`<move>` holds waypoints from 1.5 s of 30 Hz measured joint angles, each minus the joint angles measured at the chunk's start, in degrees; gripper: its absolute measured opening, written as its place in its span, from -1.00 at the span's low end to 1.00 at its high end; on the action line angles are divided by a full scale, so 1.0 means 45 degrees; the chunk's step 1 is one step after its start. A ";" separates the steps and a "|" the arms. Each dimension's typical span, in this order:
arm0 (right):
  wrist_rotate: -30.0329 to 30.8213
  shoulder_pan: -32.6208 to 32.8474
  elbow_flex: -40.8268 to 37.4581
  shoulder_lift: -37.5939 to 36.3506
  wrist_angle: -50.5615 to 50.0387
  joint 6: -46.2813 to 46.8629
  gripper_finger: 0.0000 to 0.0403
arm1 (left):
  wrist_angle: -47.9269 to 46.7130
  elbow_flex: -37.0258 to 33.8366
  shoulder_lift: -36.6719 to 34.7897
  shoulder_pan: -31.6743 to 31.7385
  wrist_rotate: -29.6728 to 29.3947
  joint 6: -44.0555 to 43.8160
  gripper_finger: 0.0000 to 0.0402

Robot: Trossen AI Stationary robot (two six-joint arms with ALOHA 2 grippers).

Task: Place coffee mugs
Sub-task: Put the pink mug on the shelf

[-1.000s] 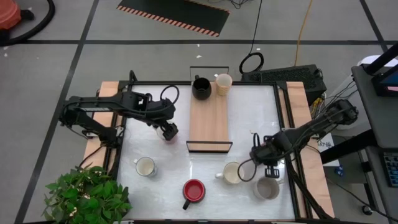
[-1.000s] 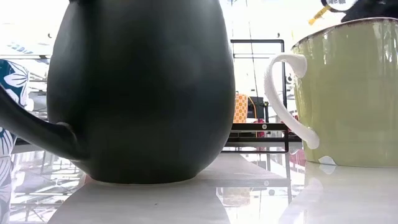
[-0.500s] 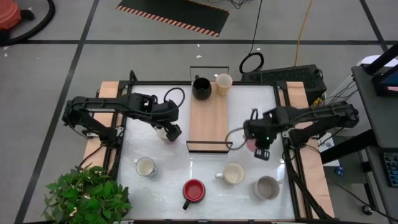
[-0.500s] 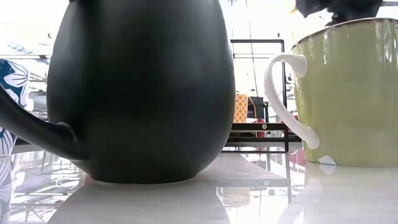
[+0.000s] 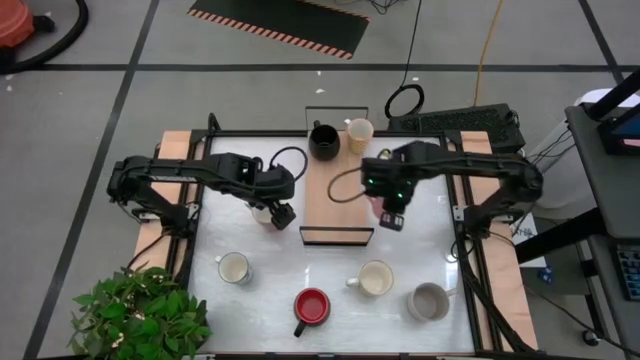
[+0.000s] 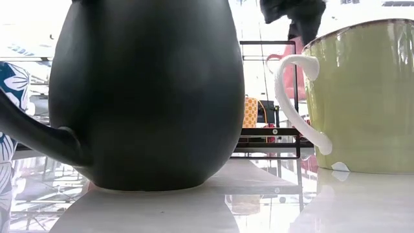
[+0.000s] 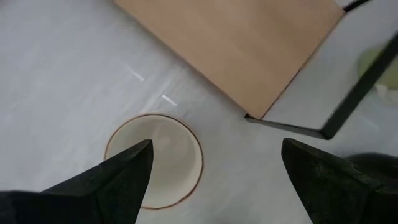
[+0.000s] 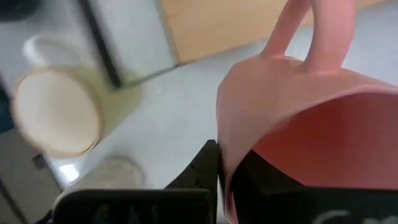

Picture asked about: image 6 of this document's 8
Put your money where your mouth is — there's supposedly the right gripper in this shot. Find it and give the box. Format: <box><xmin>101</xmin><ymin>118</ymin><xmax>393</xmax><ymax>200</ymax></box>
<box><xmin>259</xmin><ymin>0</ymin><xmax>327</xmax><ymax>47</ymax></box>

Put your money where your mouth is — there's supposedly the pink mug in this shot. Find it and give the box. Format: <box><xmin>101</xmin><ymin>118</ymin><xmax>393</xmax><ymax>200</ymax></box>
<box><xmin>265</xmin><ymin>45</ymin><xmax>308</xmax><ymax>102</ymax></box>

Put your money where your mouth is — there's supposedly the cream white mug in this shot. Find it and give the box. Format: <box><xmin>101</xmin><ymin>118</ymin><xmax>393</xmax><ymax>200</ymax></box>
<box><xmin>274</xmin><ymin>17</ymin><xmax>414</xmax><ymax>175</ymax></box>

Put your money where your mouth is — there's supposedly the black mug red inside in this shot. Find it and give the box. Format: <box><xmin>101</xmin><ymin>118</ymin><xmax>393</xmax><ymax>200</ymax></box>
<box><xmin>0</xmin><ymin>0</ymin><xmax>246</xmax><ymax>192</ymax></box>

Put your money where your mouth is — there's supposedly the blue white floral mug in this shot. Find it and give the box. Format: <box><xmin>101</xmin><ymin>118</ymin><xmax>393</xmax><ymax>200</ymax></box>
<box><xmin>0</xmin><ymin>61</ymin><xmax>36</xmax><ymax>164</ymax></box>

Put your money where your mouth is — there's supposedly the wooden rack black frame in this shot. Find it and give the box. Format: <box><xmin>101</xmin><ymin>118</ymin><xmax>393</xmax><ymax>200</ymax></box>
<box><xmin>230</xmin><ymin>39</ymin><xmax>315</xmax><ymax>160</ymax></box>

